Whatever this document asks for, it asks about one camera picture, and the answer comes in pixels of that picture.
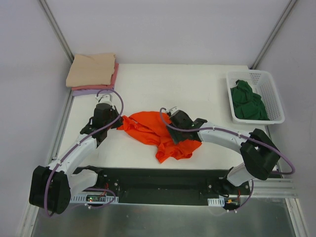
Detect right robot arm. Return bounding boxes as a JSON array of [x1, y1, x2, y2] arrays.
[[166, 107, 280, 195]]

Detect beige folded t-shirt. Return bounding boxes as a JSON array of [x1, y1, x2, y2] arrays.
[[66, 53, 116, 87]]

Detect pink folded t-shirt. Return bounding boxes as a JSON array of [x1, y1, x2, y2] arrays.
[[71, 63, 119, 91]]

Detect right white cable duct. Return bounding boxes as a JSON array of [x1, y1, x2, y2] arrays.
[[207, 197, 225, 207]]

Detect white perforated plastic basket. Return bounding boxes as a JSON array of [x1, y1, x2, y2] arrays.
[[226, 70, 285, 125]]

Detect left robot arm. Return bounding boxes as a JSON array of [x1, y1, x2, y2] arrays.
[[29, 102, 122, 217]]

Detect aluminium frame post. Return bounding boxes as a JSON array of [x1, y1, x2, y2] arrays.
[[38, 0, 74, 63], [249, 0, 299, 70]]

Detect orange t-shirt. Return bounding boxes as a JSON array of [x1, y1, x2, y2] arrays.
[[118, 111, 202, 163]]

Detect lavender folded t-shirt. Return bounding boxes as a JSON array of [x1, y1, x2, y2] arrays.
[[72, 85, 115, 97]]

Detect left white cable duct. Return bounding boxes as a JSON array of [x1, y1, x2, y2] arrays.
[[70, 194, 119, 204]]

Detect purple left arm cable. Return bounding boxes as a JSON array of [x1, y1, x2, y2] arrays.
[[43, 88, 124, 218]]

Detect green t-shirt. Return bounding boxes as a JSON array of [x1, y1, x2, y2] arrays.
[[231, 80, 270, 120]]

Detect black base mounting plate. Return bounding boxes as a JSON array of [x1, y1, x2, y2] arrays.
[[73, 166, 250, 206]]

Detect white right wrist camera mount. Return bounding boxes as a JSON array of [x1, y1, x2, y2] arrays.
[[165, 106, 179, 116]]

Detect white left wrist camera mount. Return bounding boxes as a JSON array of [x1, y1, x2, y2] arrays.
[[95, 94, 114, 106]]

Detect left aluminium frame post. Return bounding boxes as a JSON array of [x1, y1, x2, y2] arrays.
[[38, 0, 74, 63]]

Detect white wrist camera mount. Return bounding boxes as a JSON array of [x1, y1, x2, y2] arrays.
[[165, 106, 179, 116], [95, 94, 114, 106]]

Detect right aluminium frame post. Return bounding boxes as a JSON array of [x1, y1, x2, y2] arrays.
[[249, 0, 299, 70]]

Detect white cable duct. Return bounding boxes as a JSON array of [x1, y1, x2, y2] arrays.
[[70, 194, 119, 204], [207, 197, 225, 207]]

